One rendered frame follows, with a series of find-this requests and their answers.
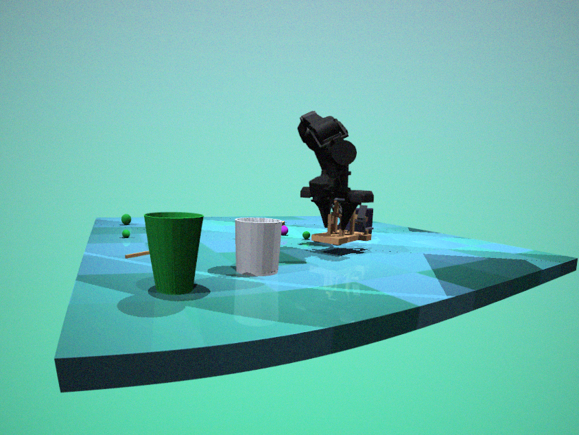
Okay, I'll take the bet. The dark green cup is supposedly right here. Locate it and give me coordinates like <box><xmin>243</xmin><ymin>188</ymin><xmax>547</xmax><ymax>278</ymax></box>
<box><xmin>144</xmin><ymin>212</ymin><xmax>204</xmax><ymax>295</ymax></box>

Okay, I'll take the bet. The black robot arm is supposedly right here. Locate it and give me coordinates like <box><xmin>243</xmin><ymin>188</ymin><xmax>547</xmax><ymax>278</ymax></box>
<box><xmin>298</xmin><ymin>111</ymin><xmax>357</xmax><ymax>197</ymax></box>

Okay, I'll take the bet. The brown wooden stick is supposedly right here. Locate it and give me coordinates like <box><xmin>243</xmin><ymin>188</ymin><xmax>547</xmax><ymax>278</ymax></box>
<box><xmin>125</xmin><ymin>251</ymin><xmax>150</xmax><ymax>259</ymax></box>

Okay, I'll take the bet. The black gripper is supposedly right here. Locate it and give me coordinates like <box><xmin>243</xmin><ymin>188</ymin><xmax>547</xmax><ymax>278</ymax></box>
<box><xmin>300</xmin><ymin>166</ymin><xmax>374</xmax><ymax>231</ymax></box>

